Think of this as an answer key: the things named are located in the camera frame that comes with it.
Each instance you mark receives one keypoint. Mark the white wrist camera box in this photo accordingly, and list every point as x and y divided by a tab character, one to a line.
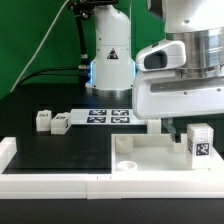
163	55

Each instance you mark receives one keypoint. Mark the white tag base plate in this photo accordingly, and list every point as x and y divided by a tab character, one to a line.
104	117

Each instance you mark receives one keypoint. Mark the white square tabletop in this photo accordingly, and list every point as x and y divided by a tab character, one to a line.
156	152

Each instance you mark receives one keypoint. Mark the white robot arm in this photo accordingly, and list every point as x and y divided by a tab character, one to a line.
181	75

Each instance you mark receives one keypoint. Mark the white U-shaped fence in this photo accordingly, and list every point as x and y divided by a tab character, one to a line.
119	185

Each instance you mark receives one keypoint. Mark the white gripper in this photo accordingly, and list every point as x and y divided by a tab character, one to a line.
164	94

